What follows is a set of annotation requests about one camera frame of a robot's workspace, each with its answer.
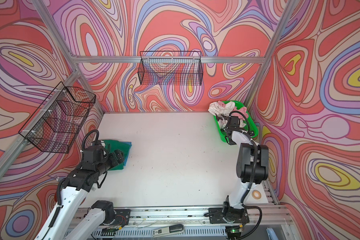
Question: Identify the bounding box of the grey black handheld device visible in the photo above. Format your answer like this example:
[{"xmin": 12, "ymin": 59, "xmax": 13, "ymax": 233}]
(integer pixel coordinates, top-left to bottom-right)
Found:
[{"xmin": 152, "ymin": 224, "xmax": 185, "ymax": 238}]

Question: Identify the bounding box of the white t shirt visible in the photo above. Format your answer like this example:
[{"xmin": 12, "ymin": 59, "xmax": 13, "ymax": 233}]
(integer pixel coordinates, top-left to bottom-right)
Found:
[{"xmin": 208, "ymin": 101, "xmax": 236, "ymax": 120}]

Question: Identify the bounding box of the folded green t shirt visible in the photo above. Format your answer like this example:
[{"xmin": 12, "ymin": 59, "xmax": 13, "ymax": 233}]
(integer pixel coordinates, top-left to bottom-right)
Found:
[{"xmin": 101, "ymin": 140, "xmax": 132, "ymax": 171}]

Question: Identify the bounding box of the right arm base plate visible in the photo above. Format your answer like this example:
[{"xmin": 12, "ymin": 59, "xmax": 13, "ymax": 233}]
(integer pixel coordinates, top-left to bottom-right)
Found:
[{"xmin": 204, "ymin": 207, "xmax": 250, "ymax": 225}]

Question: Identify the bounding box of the back black wire basket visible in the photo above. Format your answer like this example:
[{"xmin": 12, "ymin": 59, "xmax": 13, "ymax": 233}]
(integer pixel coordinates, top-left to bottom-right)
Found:
[{"xmin": 137, "ymin": 51, "xmax": 204, "ymax": 86}]

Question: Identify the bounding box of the folded blue t shirt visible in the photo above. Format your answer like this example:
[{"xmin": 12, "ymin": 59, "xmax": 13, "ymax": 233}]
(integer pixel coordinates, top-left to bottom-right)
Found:
[{"xmin": 124, "ymin": 142, "xmax": 132, "ymax": 167}]

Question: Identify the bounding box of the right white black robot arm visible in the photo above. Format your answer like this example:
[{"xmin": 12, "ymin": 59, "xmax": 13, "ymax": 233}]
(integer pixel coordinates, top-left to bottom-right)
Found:
[{"xmin": 222, "ymin": 111, "xmax": 269, "ymax": 223}]

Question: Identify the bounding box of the tape roll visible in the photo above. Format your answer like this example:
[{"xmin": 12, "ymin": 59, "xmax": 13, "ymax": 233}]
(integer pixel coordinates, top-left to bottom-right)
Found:
[{"xmin": 252, "ymin": 190, "xmax": 262, "ymax": 200}]

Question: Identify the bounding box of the left black wire basket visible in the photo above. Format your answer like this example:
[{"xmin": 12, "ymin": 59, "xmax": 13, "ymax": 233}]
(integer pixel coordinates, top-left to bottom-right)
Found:
[{"xmin": 18, "ymin": 82, "xmax": 96, "ymax": 154}]

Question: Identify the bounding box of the black wire basket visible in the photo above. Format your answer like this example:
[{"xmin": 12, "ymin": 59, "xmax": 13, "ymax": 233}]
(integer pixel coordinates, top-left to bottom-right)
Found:
[
  {"xmin": 137, "ymin": 51, "xmax": 204, "ymax": 86},
  {"xmin": 18, "ymin": 82, "xmax": 96, "ymax": 154}
]

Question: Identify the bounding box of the green plastic basket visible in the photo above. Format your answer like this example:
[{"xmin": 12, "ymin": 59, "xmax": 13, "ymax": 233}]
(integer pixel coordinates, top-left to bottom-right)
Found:
[{"xmin": 214, "ymin": 101, "xmax": 259, "ymax": 143}]

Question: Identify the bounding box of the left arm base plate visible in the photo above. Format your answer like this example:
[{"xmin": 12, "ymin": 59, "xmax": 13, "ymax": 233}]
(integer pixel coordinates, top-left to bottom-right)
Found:
[{"xmin": 100, "ymin": 209, "xmax": 131, "ymax": 227}]

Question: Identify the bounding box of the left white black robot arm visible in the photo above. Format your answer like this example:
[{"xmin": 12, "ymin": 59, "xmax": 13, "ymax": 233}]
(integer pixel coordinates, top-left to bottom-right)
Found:
[{"xmin": 36, "ymin": 130, "xmax": 127, "ymax": 240}]

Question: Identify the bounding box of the pink t shirt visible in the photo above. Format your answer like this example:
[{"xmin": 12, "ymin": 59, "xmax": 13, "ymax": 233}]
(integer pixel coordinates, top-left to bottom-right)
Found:
[{"xmin": 232, "ymin": 107, "xmax": 249, "ymax": 122}]

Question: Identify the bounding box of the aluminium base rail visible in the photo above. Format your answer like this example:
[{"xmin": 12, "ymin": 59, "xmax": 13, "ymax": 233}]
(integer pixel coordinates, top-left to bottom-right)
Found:
[{"xmin": 47, "ymin": 205, "xmax": 292, "ymax": 229}]

